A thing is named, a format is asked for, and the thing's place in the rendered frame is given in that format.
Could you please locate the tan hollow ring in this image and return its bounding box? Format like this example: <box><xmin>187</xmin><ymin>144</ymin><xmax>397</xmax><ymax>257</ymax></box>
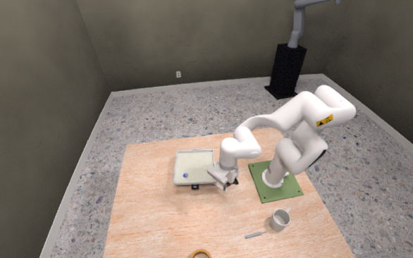
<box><xmin>190</xmin><ymin>249</ymin><xmax>211</xmax><ymax>258</ymax></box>

